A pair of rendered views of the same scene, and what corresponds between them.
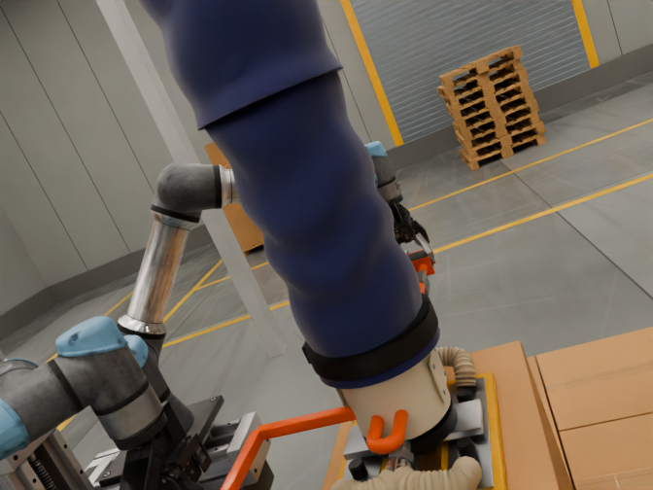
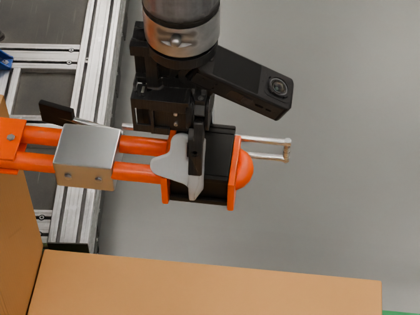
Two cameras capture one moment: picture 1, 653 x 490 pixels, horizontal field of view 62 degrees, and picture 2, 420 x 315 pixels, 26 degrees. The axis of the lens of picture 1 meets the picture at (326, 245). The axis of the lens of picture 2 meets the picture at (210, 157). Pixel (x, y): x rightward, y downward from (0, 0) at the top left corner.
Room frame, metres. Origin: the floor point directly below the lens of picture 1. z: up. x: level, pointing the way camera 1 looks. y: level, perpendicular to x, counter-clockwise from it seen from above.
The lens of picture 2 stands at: (1.30, -0.85, 1.91)
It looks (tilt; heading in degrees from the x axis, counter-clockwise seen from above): 52 degrees down; 78
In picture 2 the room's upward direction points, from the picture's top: straight up
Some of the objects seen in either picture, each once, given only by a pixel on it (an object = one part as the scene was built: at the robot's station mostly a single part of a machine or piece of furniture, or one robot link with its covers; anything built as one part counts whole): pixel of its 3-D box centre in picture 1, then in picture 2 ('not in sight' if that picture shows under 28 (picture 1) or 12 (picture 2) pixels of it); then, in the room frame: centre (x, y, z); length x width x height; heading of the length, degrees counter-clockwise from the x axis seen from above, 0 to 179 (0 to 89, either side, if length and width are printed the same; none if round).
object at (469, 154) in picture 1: (487, 107); not in sight; (7.72, -2.87, 0.65); 1.29 x 1.10 x 1.30; 166
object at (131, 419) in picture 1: (129, 412); not in sight; (0.69, 0.33, 1.29); 0.08 x 0.08 x 0.05
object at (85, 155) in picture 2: (414, 285); (89, 157); (1.30, -0.16, 1.07); 0.07 x 0.07 x 0.04; 71
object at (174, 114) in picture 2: (396, 221); (176, 76); (1.40, -0.20, 1.21); 0.09 x 0.08 x 0.12; 161
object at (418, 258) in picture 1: (419, 263); (201, 169); (1.42, -0.21, 1.07); 0.08 x 0.07 x 0.05; 161
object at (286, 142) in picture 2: not in sight; (162, 130); (1.39, -0.15, 1.07); 0.31 x 0.03 x 0.05; 161
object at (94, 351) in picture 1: (99, 364); not in sight; (0.68, 0.33, 1.37); 0.09 x 0.08 x 0.11; 121
